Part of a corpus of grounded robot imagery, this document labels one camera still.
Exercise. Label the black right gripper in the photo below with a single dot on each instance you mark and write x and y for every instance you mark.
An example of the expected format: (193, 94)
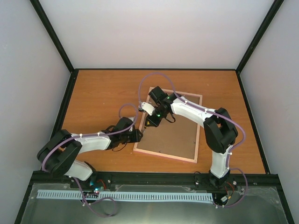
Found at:
(154, 123)

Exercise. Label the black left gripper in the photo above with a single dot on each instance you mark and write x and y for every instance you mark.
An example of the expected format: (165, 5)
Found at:
(136, 137)

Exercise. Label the pink picture frame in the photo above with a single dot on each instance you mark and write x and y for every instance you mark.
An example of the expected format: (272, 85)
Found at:
(178, 140)

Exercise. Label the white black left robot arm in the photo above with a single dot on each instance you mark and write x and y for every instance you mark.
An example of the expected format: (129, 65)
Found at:
(59, 156)

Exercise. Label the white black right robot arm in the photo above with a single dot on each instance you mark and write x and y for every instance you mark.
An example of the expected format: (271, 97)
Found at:
(219, 130)

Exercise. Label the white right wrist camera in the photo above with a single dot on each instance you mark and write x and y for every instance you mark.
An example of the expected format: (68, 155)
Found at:
(146, 107)

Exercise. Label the black aluminium mounting rail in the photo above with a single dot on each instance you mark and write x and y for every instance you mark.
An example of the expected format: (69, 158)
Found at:
(110, 180)

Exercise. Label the light blue cable duct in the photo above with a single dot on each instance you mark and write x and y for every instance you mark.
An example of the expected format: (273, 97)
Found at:
(127, 196)

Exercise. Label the black right frame post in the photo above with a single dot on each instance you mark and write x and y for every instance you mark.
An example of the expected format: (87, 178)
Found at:
(259, 34)

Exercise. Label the black frame post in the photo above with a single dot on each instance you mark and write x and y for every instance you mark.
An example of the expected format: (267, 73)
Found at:
(259, 34)
(52, 34)

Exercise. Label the black left frame post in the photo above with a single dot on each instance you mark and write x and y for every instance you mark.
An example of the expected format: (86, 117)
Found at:
(52, 34)

